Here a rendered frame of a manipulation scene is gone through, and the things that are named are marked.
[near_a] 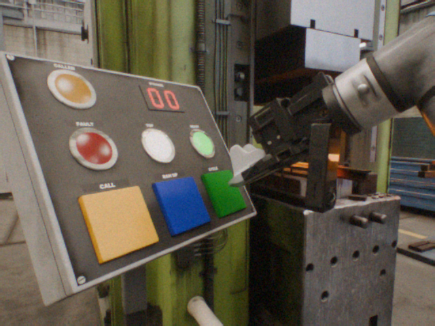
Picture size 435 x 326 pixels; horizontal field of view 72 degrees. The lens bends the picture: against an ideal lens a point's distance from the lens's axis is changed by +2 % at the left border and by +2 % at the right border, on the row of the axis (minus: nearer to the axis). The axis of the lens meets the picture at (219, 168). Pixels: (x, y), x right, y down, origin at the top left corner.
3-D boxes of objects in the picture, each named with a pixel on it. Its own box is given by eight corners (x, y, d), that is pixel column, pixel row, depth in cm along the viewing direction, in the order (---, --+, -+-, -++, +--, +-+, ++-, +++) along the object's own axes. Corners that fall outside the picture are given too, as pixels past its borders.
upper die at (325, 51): (358, 74, 84) (361, 39, 83) (304, 67, 75) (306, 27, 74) (268, 92, 121) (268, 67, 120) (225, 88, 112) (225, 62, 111)
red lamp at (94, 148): (117, 166, 36) (115, 130, 35) (74, 168, 34) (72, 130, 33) (113, 164, 39) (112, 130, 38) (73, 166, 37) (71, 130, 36)
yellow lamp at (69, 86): (95, 106, 38) (93, 70, 37) (52, 104, 36) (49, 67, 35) (92, 108, 40) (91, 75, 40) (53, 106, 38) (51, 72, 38)
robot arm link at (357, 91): (404, 115, 37) (393, 111, 30) (367, 133, 39) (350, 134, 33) (373, 64, 38) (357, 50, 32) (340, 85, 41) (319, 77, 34)
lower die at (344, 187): (351, 197, 89) (353, 168, 88) (300, 204, 79) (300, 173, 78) (266, 177, 126) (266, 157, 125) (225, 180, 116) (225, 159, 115)
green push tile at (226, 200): (248, 207, 52) (230, 169, 53) (222, 217, 46) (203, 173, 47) (240, 211, 53) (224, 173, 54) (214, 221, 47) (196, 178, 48)
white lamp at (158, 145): (177, 159, 44) (176, 130, 43) (145, 161, 42) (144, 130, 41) (170, 158, 47) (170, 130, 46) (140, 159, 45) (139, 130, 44)
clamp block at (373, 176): (378, 193, 94) (379, 172, 93) (359, 195, 90) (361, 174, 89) (345, 187, 105) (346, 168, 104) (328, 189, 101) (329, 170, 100)
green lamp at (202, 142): (218, 155, 52) (218, 130, 51) (194, 157, 50) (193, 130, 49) (210, 154, 55) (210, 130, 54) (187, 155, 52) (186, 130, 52)
